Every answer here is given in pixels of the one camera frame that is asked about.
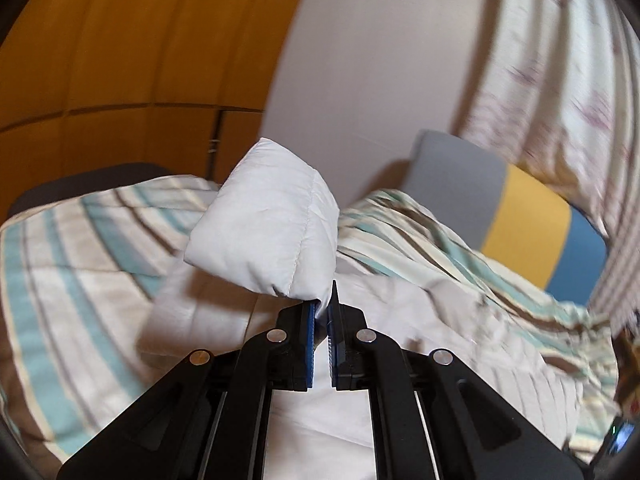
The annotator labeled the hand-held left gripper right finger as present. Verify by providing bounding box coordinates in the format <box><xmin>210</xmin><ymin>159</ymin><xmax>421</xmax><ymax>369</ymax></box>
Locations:
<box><xmin>327</xmin><ymin>280</ymin><xmax>586</xmax><ymax>480</ymax></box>

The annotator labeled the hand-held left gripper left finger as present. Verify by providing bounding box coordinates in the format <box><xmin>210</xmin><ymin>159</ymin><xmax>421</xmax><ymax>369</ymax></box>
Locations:
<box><xmin>57</xmin><ymin>299</ymin><xmax>321</xmax><ymax>480</ymax></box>

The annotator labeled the white quilted blanket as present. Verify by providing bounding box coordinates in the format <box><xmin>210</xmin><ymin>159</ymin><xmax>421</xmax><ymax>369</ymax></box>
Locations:
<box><xmin>137</xmin><ymin>137</ymin><xmax>501</xmax><ymax>480</ymax></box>

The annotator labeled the grey yellow blue headboard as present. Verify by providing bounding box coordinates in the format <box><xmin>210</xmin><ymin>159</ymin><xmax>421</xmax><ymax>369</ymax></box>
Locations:
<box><xmin>407</xmin><ymin>129</ymin><xmax>608</xmax><ymax>306</ymax></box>

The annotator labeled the striped duvet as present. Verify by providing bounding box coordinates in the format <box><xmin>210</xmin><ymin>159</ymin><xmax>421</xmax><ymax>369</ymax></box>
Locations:
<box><xmin>0</xmin><ymin>175</ymin><xmax>621</xmax><ymax>466</ymax></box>

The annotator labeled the dark grey object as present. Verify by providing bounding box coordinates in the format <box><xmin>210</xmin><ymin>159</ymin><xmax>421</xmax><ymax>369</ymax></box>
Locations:
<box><xmin>7</xmin><ymin>162</ymin><xmax>171</xmax><ymax>218</ymax></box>

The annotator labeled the wooden wardrobe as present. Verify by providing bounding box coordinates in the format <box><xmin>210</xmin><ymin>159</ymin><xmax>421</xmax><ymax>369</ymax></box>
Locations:
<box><xmin>0</xmin><ymin>0</ymin><xmax>321</xmax><ymax>221</ymax></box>

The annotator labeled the patterned white curtain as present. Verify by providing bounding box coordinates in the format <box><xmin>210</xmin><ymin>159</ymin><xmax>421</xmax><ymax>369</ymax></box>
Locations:
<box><xmin>452</xmin><ymin>0</ymin><xmax>640</xmax><ymax>321</ymax></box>

